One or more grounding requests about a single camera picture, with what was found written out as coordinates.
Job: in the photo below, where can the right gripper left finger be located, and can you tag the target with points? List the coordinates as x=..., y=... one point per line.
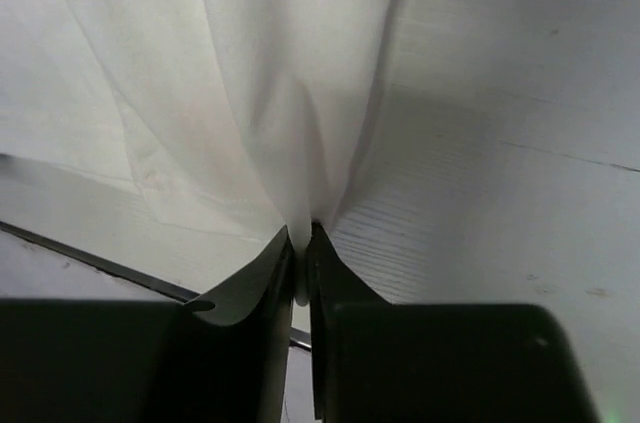
x=220, y=357

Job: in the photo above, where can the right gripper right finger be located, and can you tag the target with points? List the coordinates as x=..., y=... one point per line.
x=375, y=361

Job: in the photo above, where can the white shirt red logo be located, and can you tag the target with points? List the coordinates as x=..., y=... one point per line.
x=177, y=137

